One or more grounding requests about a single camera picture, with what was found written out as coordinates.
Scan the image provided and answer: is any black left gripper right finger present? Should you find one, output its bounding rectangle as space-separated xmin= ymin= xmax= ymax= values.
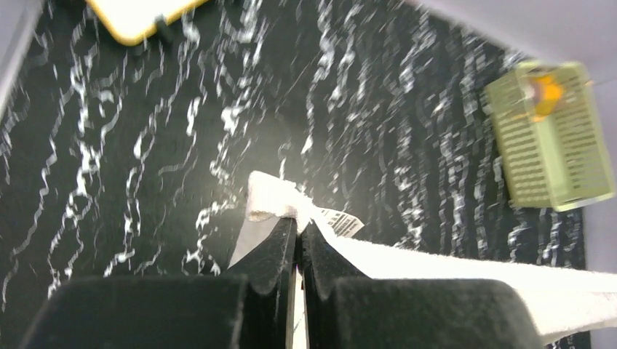
xmin=300 ymin=224 xmax=543 ymax=348

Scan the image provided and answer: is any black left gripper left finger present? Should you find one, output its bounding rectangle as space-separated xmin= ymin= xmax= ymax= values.
xmin=20 ymin=219 xmax=296 ymax=348

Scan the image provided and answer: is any white cloth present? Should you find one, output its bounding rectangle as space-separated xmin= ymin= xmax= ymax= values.
xmin=230 ymin=171 xmax=616 ymax=345

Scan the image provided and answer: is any yellow brown bear towel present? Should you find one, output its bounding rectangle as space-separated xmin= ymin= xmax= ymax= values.
xmin=528 ymin=74 xmax=565 ymax=122

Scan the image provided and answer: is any green perforated plastic basket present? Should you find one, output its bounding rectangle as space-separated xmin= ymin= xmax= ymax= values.
xmin=485 ymin=60 xmax=616 ymax=212

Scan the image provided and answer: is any white board with wooden frame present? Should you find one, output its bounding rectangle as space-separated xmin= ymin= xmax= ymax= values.
xmin=86 ymin=0 xmax=206 ymax=47

